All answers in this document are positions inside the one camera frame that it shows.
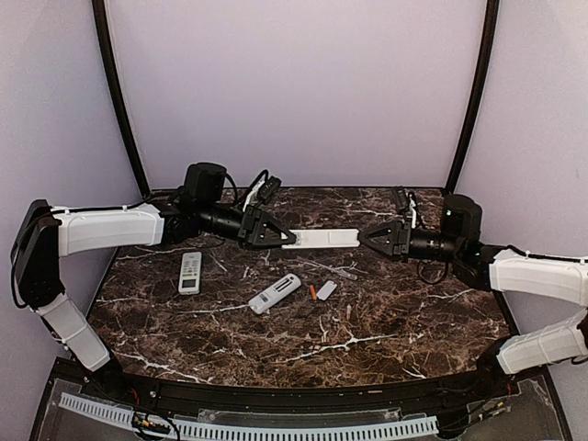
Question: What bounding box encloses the white battery cover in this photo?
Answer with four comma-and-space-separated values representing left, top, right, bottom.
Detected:
316, 280, 337, 301

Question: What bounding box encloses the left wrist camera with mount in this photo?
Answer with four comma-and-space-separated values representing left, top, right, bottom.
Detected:
183, 163, 281, 217

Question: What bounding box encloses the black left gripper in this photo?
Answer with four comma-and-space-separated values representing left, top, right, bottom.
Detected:
198, 201, 297, 251

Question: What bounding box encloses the white remote with green buttons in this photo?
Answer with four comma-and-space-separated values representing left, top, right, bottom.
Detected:
178, 252, 202, 295

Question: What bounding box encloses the white remote with QR label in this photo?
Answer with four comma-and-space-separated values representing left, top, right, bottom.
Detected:
281, 229, 360, 249

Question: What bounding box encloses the black curved front rail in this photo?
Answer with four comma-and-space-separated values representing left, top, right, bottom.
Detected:
50, 357, 548, 414

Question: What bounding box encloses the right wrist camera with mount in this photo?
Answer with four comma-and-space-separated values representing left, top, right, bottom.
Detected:
394, 186, 483, 247

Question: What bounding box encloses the white slotted cable duct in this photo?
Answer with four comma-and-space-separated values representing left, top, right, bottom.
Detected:
59, 392, 438, 441

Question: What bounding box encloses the white remote with battery compartment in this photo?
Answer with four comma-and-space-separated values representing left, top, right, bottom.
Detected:
248, 274, 301, 314

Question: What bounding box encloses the black right rear frame post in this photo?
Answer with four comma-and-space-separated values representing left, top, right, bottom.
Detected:
444, 0, 500, 194

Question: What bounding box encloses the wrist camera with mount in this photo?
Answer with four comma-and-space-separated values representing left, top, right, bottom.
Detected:
394, 186, 483, 247
183, 163, 281, 217

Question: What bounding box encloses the black left rear frame post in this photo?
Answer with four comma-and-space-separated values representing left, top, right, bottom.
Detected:
91, 0, 151, 197

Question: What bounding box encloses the black frame post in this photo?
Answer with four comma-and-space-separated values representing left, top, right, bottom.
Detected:
91, 0, 151, 197
444, 0, 500, 194

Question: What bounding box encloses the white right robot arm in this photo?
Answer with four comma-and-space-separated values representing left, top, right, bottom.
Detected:
358, 220, 587, 399

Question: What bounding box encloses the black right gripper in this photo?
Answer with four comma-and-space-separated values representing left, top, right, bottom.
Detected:
357, 220, 463, 264

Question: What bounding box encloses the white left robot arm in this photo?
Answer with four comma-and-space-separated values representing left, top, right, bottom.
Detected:
10, 199, 296, 401

